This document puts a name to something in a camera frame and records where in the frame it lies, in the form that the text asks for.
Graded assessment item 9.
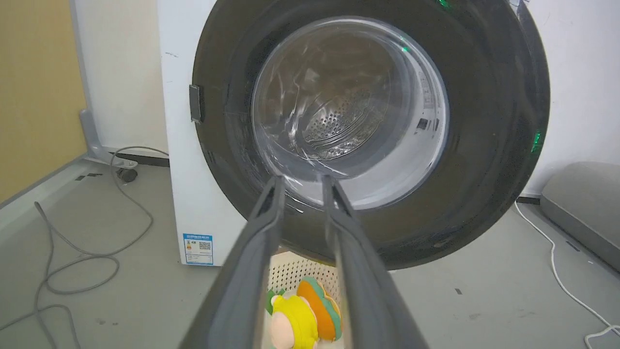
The round dark washing machine door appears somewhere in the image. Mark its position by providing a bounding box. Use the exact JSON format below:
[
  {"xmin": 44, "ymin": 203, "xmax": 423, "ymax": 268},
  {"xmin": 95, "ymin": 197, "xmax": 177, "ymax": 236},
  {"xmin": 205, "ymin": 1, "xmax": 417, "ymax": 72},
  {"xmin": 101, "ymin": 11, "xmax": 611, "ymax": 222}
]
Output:
[{"xmin": 192, "ymin": 0, "xmax": 551, "ymax": 270}]

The white perforated laundry basket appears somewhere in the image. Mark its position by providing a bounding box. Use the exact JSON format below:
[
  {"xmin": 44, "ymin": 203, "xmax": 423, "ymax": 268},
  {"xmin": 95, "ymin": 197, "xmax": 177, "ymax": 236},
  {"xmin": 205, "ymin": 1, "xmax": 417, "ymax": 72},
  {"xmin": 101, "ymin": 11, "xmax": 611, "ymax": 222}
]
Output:
[{"xmin": 268, "ymin": 251, "xmax": 342, "ymax": 349}]

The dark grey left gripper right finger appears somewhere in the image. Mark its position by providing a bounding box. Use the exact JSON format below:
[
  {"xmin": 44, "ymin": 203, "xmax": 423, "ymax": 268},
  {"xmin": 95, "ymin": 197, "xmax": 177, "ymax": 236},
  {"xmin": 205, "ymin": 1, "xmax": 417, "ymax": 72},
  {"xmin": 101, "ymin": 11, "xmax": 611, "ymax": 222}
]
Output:
[{"xmin": 322, "ymin": 174, "xmax": 430, "ymax": 349}]

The white washing machine body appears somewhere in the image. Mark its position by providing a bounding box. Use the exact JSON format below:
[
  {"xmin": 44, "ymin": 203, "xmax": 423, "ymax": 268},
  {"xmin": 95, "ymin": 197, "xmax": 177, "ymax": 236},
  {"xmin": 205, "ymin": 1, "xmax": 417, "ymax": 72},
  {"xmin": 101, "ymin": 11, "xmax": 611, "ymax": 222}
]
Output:
[{"xmin": 156, "ymin": 0, "xmax": 248, "ymax": 267}]

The grey metal stand leg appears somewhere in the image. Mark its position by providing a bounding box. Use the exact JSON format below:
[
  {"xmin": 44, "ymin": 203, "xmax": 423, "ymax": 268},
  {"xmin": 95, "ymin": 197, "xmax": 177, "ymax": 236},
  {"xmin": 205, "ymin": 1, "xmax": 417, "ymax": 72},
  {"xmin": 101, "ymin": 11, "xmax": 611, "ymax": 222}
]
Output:
[{"xmin": 79, "ymin": 109, "xmax": 139, "ymax": 183}]

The white power cable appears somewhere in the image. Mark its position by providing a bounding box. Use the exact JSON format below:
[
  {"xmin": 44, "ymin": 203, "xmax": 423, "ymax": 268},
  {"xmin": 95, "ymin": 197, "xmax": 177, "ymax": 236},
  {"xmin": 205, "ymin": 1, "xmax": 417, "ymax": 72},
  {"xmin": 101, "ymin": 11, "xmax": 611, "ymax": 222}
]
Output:
[{"xmin": 513, "ymin": 201, "xmax": 620, "ymax": 349}]

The blue energy label sticker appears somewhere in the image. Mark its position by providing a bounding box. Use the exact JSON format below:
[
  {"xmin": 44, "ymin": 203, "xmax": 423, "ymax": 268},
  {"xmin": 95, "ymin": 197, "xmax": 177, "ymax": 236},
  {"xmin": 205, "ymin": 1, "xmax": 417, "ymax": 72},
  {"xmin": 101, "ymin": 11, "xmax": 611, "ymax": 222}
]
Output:
[{"xmin": 183, "ymin": 234, "xmax": 214, "ymax": 266}]

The yellow plush doll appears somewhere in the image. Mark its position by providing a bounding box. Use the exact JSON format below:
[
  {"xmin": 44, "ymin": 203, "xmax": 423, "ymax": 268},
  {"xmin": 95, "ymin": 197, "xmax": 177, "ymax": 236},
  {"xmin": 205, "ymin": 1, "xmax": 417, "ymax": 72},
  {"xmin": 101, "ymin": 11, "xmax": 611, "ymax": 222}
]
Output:
[{"xmin": 265, "ymin": 289, "xmax": 320, "ymax": 349}]

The grey drain hose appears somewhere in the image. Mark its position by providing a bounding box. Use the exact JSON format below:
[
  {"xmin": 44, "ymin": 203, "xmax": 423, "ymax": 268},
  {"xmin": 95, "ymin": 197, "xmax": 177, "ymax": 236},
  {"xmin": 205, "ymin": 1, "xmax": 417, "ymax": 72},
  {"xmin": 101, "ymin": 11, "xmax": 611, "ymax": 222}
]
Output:
[{"xmin": 0, "ymin": 146, "xmax": 170, "ymax": 349}]

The orange and green plush toy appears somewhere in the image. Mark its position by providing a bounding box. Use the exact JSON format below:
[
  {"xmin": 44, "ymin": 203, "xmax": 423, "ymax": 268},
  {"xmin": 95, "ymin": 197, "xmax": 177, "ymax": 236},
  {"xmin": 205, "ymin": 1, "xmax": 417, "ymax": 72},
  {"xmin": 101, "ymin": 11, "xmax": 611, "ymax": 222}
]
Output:
[{"xmin": 296, "ymin": 276, "xmax": 342, "ymax": 342}]

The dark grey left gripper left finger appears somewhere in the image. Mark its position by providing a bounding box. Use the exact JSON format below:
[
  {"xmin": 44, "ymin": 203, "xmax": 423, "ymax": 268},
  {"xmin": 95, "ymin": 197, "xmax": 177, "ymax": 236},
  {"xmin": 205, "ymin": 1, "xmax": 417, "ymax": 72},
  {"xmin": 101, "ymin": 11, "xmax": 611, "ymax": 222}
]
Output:
[{"xmin": 178, "ymin": 175, "xmax": 286, "ymax": 349}]

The grey cushion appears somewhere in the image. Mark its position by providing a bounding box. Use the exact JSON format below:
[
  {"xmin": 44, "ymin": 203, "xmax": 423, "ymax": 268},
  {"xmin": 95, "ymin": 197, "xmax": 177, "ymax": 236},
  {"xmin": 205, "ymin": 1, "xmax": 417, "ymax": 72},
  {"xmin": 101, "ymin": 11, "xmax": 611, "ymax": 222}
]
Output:
[{"xmin": 540, "ymin": 161, "xmax": 620, "ymax": 272}]

